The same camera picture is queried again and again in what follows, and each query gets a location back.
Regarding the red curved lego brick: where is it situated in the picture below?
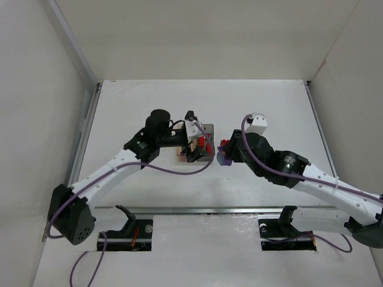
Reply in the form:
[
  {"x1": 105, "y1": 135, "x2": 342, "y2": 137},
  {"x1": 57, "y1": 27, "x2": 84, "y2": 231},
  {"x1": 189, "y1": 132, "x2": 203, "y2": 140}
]
[{"x1": 197, "y1": 136, "x2": 212, "y2": 154}]

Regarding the red flower lego piece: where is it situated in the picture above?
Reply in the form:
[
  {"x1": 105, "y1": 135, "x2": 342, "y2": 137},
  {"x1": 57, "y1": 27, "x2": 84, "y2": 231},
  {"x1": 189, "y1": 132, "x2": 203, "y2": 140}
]
[{"x1": 220, "y1": 139, "x2": 230, "y2": 146}]

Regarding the purple lego piece with butterfly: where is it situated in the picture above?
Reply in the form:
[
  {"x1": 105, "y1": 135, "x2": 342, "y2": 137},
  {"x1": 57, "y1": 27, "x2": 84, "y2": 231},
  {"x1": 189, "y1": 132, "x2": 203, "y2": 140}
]
[{"x1": 216, "y1": 146, "x2": 232, "y2": 166}]

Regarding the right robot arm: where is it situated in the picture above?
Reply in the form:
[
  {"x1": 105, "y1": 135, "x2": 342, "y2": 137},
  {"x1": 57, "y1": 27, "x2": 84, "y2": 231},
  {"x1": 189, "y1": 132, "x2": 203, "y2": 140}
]
[{"x1": 218, "y1": 130, "x2": 382, "y2": 249}]

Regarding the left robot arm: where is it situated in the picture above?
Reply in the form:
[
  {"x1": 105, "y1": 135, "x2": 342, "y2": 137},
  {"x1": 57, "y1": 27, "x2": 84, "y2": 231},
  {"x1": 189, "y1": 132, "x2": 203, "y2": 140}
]
[{"x1": 45, "y1": 109, "x2": 214, "y2": 245}]

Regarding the amber transparent container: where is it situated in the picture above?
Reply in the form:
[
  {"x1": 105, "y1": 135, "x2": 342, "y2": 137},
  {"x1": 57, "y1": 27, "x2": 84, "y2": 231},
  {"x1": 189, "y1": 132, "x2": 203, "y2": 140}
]
[{"x1": 174, "y1": 122, "x2": 192, "y2": 162}]

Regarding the grey transparent container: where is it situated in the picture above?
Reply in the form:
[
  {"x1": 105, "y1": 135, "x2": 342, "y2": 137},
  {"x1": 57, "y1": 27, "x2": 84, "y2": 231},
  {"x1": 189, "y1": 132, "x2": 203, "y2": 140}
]
[{"x1": 196, "y1": 124, "x2": 217, "y2": 163}]

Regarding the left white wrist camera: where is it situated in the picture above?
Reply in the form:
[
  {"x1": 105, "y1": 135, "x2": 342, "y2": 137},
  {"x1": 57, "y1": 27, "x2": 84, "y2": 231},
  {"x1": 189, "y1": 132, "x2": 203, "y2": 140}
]
[{"x1": 184, "y1": 120, "x2": 205, "y2": 141}]

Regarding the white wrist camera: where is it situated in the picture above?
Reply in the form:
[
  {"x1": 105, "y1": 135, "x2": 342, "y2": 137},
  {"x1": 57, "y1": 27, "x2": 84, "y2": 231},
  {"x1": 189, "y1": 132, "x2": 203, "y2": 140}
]
[
  {"x1": 245, "y1": 113, "x2": 268, "y2": 135},
  {"x1": 184, "y1": 120, "x2": 205, "y2": 141}
]

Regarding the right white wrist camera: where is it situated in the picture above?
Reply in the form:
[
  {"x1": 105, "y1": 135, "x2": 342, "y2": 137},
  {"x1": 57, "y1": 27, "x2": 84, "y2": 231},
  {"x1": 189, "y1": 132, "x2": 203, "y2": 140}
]
[{"x1": 245, "y1": 113, "x2": 268, "y2": 135}]

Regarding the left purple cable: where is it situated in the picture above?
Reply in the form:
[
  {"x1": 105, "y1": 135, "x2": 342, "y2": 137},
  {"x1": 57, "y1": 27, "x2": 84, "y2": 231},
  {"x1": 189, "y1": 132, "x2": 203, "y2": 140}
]
[{"x1": 47, "y1": 121, "x2": 214, "y2": 287}]

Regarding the aluminium right rail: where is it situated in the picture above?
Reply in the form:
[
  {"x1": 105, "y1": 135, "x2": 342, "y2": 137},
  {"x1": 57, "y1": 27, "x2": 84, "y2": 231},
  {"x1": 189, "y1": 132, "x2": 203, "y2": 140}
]
[{"x1": 304, "y1": 80, "x2": 369, "y2": 240}]

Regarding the aluminium rail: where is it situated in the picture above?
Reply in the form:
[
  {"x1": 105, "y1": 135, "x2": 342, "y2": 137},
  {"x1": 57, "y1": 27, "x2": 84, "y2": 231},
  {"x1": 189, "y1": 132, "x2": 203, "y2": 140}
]
[
  {"x1": 44, "y1": 83, "x2": 102, "y2": 245},
  {"x1": 304, "y1": 80, "x2": 369, "y2": 240},
  {"x1": 92, "y1": 206, "x2": 349, "y2": 215}
]

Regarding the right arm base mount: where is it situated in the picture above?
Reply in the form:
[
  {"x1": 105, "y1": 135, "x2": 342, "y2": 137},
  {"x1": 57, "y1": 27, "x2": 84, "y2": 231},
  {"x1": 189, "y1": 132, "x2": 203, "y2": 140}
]
[{"x1": 258, "y1": 206, "x2": 317, "y2": 251}]

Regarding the aluminium left rail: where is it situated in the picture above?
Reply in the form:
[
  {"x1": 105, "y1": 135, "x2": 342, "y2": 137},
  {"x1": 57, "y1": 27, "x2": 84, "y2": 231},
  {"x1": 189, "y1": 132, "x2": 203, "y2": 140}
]
[{"x1": 44, "y1": 83, "x2": 102, "y2": 245}]

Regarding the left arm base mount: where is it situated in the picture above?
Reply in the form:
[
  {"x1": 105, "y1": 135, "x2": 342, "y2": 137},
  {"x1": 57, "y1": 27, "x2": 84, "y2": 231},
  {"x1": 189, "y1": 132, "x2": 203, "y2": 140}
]
[{"x1": 94, "y1": 205, "x2": 153, "y2": 252}]

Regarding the aluminium front rail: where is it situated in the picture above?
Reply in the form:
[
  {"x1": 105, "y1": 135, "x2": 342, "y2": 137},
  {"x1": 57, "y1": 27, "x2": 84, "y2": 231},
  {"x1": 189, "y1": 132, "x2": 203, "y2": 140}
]
[{"x1": 92, "y1": 206, "x2": 349, "y2": 215}]

